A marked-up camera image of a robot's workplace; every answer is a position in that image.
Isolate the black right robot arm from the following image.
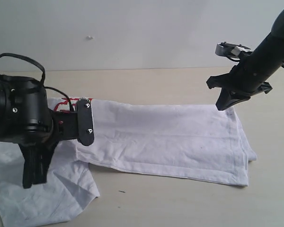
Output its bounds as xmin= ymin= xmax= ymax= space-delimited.
xmin=206 ymin=10 xmax=284 ymax=111

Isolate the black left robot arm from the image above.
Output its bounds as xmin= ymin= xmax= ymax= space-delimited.
xmin=0 ymin=75 xmax=79 ymax=189

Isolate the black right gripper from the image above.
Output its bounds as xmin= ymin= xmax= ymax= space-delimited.
xmin=206 ymin=53 xmax=272 ymax=111

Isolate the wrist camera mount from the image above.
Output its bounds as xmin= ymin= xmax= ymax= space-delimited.
xmin=76 ymin=98 xmax=95 ymax=146
xmin=215 ymin=42 xmax=253 ymax=62

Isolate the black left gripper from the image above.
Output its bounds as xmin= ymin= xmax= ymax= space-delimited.
xmin=11 ymin=87 xmax=81 ymax=189

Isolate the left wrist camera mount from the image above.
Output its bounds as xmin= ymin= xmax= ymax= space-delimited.
xmin=76 ymin=98 xmax=95 ymax=146

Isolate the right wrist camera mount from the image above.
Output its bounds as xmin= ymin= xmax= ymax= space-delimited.
xmin=215 ymin=42 xmax=253 ymax=62

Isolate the white t-shirt with red lettering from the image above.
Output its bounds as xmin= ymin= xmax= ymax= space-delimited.
xmin=0 ymin=99 xmax=257 ymax=227

